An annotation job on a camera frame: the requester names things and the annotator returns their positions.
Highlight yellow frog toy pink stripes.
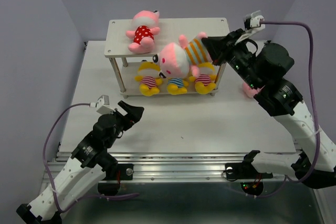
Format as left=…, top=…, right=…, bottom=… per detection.
left=134, top=60, right=163, bottom=97

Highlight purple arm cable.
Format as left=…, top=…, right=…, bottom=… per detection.
left=41, top=102, right=140, bottom=214
left=246, top=20, right=322, bottom=199

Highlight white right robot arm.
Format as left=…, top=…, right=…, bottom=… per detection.
left=202, top=29, right=335, bottom=189

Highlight yellow frog toy blue stripes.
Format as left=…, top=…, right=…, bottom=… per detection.
left=166, top=78, right=189, bottom=95

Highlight aluminium front rail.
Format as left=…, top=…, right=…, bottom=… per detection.
left=43, top=152, right=302, bottom=183

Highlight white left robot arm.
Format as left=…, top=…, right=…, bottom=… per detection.
left=16, top=95, right=144, bottom=223

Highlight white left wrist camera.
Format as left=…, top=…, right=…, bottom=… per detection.
left=89, top=95, right=115, bottom=115

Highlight white two-tier shelf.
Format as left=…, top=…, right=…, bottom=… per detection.
left=104, top=17, right=229, bottom=98

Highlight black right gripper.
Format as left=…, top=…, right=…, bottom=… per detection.
left=204, top=28, right=264, bottom=90

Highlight pink frog toy polka dots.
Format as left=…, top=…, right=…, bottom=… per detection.
left=125, top=10, right=160, bottom=54

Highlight pink frog toy orange stripes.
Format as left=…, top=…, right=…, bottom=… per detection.
left=152, top=32, right=212, bottom=79

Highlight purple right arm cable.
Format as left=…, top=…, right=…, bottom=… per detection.
left=246, top=20, right=322, bottom=199

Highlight yellow frog toy red stripes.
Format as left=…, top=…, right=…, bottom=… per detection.
left=188, top=62, right=216, bottom=95

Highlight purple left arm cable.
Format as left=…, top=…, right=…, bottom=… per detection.
left=41, top=102, right=140, bottom=214

